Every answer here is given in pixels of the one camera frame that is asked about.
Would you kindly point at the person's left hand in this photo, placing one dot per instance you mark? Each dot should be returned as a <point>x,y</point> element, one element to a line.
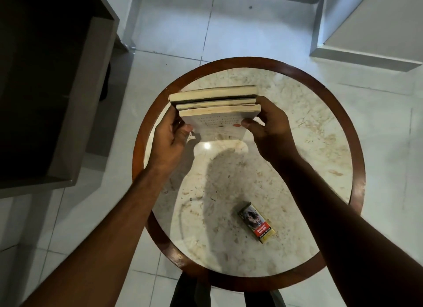
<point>168,144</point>

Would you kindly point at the person's right hand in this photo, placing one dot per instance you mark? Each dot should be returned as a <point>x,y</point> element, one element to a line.
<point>274,131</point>

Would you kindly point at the person's right thumb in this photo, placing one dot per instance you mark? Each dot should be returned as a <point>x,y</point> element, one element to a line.
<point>253,126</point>

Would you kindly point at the person's left thumb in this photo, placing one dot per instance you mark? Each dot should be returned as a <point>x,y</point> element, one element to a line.
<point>183,133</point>

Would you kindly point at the white paperback book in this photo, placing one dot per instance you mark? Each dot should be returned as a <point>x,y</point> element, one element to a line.
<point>218,121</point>

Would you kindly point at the thin paperback book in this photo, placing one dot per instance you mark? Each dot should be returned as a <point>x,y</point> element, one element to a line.
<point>216,103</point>

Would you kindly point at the dark cover paperback book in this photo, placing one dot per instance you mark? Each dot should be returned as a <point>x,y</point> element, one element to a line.
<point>213,94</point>

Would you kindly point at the person's right forearm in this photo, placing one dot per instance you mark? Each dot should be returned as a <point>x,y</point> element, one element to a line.
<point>347,230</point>

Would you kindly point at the person's left forearm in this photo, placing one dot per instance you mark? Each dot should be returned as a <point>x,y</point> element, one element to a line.
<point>102,240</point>

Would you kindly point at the round marble wood-rimmed table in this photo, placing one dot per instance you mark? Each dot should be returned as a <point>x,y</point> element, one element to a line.
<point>251,191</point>

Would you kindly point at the small cigarette pack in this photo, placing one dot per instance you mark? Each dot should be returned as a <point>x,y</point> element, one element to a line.
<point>256,222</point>

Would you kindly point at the dark wooden cabinet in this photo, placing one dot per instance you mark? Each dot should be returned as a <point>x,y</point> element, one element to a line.
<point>43,91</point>

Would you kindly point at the person's dark trousers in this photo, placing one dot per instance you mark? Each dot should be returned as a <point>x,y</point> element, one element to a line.
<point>211,293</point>

